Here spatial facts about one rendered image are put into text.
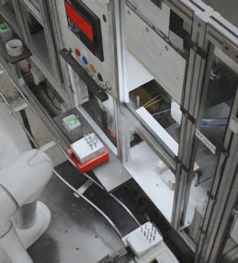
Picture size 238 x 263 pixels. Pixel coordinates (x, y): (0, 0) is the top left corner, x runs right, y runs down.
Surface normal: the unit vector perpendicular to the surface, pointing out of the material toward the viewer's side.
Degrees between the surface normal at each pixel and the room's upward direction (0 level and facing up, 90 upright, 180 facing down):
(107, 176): 0
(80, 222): 0
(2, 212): 71
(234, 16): 0
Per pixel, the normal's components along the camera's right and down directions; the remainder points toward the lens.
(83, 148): -0.04, -0.61
